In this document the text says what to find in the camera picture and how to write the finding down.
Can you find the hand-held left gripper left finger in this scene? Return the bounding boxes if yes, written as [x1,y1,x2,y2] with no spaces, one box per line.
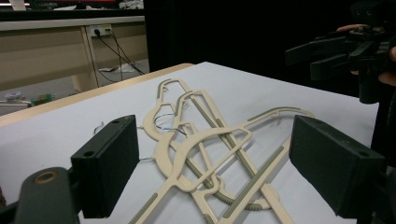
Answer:
[70,114,140,219]

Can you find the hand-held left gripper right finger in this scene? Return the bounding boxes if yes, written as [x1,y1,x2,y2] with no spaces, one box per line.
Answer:
[288,114,389,218]

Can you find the beige plastic clothes hanger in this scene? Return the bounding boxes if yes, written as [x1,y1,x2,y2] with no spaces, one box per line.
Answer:
[141,77,272,213]
[129,106,316,224]
[153,90,297,224]

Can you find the white table sheet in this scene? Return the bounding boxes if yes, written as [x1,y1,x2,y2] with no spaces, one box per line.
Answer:
[0,61,379,224]

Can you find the black curtain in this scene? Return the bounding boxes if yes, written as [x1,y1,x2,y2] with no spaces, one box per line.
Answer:
[143,0,362,97]

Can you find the green packet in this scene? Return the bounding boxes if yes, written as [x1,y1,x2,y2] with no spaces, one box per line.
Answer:
[30,93,54,106]

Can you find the white crumpled paper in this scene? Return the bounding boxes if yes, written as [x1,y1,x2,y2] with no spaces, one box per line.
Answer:
[99,63,138,74]

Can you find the clear plastic bottle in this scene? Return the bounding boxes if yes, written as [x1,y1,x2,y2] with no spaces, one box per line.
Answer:
[4,91,25,101]

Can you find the beige wooden desk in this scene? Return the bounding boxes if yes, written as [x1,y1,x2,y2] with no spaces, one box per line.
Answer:
[0,15,149,93]

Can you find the white crumpled cloth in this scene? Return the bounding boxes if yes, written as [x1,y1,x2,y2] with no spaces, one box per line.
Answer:
[119,0,145,10]

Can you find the black power cable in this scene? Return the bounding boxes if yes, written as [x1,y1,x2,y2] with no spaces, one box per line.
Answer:
[94,29,146,77]
[98,29,138,84]

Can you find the white wall power outlet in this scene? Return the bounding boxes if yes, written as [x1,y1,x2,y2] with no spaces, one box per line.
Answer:
[89,23,113,37]

